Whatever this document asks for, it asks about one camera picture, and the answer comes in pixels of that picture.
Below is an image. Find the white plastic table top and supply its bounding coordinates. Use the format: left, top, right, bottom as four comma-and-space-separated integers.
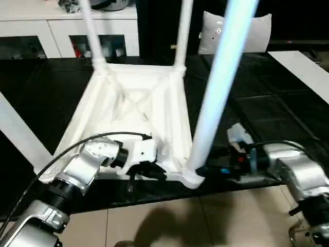
34, 63, 206, 190

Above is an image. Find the black metal table leg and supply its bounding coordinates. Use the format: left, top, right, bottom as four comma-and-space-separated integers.
287, 204, 306, 217

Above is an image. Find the white flat board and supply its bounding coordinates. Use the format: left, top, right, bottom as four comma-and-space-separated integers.
267, 50, 329, 105

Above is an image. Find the white pillow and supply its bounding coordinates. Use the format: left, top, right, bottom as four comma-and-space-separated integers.
197, 10, 272, 55

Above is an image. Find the black box with gold label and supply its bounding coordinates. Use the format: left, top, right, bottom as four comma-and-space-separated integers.
136, 0, 206, 66

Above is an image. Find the grey round pot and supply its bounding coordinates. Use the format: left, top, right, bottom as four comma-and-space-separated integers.
91, 0, 131, 11

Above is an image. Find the white glass-door cabinet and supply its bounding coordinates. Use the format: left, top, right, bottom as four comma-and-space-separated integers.
0, 0, 141, 59

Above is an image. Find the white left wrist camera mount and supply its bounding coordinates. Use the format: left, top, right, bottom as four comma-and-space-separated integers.
117, 138, 157, 178

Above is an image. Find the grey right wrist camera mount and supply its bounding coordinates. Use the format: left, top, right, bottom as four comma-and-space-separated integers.
226, 122, 259, 173

